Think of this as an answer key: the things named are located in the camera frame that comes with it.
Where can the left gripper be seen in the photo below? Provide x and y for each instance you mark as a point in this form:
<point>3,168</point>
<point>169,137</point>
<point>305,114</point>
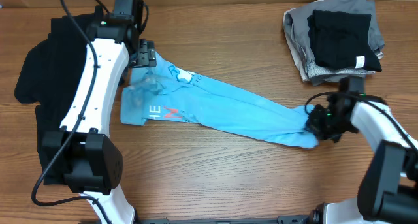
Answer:
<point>146,55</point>

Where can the folded grey garment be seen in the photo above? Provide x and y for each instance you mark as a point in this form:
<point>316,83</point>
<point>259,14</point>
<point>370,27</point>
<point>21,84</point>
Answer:
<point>300,31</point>

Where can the folded black garment with tag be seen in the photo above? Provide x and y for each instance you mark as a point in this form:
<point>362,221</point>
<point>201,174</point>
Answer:
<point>339,40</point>

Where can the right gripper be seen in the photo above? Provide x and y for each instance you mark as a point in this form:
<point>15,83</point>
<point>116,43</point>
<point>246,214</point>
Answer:
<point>314,126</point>

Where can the folded beige garment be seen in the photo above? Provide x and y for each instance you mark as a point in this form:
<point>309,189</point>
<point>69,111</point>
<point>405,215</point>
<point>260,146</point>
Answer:
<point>295,54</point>

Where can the light blue printed t-shirt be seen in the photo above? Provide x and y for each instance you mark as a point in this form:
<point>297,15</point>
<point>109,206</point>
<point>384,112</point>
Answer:
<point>167,92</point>

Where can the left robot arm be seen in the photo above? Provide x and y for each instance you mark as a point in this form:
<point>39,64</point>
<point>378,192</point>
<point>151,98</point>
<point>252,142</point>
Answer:
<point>80,153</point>

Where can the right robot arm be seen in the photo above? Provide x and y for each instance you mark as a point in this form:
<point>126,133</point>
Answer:
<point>380,198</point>

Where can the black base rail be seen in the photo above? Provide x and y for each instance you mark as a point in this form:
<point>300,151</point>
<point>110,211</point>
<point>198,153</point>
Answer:
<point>299,219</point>

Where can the black garment on left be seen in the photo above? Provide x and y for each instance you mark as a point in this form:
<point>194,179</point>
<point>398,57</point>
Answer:
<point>50,76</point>

